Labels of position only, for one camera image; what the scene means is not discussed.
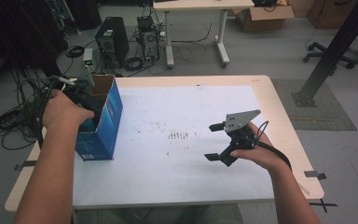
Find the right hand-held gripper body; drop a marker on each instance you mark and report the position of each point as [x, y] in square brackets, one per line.
[240, 140]

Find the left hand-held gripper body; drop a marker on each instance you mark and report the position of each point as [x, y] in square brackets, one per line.
[87, 98]

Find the blue cardboard box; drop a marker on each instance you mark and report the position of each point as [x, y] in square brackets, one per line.
[105, 137]

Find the person's right hand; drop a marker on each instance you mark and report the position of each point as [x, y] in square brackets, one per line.
[261, 152]

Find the person's left hand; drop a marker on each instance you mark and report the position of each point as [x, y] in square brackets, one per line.
[62, 113]

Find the white device with green display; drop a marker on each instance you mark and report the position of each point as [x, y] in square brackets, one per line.
[88, 57]

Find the white table mat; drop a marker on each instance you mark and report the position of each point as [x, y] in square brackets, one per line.
[167, 180]

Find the black computer tower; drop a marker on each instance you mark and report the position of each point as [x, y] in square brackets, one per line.
[113, 34]

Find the black tape strip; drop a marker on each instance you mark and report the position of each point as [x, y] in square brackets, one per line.
[26, 165]
[314, 174]

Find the small open computer case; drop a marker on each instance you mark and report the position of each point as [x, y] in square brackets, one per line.
[149, 39]

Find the dark curtain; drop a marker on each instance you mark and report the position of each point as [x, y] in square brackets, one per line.
[18, 37]

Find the grey floor mat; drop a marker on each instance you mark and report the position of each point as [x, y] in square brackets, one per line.
[329, 115]

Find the black tape cross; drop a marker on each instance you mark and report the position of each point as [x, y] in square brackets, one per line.
[323, 204]

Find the open cardboard box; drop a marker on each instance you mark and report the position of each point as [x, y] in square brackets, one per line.
[261, 20]

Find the black office chair base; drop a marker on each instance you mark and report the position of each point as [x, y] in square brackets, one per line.
[323, 53]

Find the white desk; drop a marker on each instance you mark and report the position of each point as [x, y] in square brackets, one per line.
[199, 4]

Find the black metal stand pillar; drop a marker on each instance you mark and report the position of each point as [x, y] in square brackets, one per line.
[335, 49]

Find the closed brown cardboard box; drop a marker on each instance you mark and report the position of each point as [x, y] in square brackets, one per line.
[329, 14]

